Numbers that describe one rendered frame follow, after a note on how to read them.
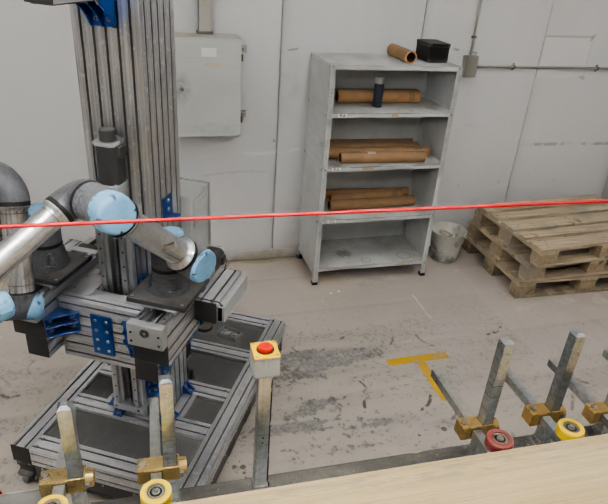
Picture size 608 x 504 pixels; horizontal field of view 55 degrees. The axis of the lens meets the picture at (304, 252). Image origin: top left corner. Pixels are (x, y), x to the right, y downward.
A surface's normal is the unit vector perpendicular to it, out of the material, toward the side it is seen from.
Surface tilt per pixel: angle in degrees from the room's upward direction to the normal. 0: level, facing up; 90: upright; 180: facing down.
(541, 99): 90
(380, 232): 90
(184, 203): 90
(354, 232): 90
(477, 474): 0
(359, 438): 0
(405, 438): 0
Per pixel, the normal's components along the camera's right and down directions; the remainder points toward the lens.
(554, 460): 0.07, -0.88
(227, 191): 0.27, 0.47
